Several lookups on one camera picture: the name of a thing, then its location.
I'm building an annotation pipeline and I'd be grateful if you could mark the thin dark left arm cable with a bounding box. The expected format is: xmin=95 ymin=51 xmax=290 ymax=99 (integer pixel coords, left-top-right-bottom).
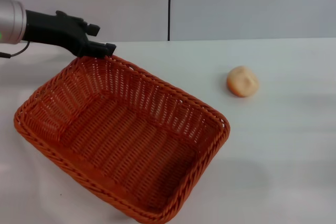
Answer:
xmin=0 ymin=40 xmax=30 ymax=59

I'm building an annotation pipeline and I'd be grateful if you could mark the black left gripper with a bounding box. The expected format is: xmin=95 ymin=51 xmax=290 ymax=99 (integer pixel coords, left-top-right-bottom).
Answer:
xmin=25 ymin=10 xmax=117 ymax=58

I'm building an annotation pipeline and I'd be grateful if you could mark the orange woven plastic basket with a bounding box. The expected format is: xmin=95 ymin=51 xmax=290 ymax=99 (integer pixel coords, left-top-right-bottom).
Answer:
xmin=13 ymin=54 xmax=231 ymax=224

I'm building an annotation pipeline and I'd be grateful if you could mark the black vertical wall strip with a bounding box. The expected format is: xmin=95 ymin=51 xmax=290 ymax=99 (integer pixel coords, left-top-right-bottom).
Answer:
xmin=166 ymin=0 xmax=172 ymax=41

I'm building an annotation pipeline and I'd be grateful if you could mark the round pale bread bun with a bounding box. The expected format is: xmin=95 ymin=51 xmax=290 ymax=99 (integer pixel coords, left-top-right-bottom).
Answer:
xmin=226 ymin=65 xmax=260 ymax=98

